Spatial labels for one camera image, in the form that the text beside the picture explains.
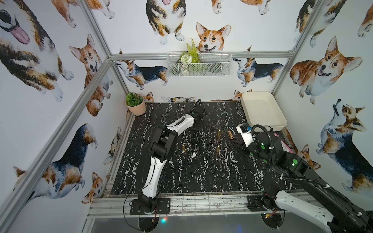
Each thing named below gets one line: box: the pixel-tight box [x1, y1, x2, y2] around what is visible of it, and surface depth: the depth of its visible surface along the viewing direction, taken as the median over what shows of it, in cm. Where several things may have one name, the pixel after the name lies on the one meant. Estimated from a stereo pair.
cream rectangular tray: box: [241, 91, 288, 131], surface depth 113 cm
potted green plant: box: [124, 91, 147, 116], surface depth 106 cm
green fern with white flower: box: [180, 38, 201, 75], surface depth 85 cm
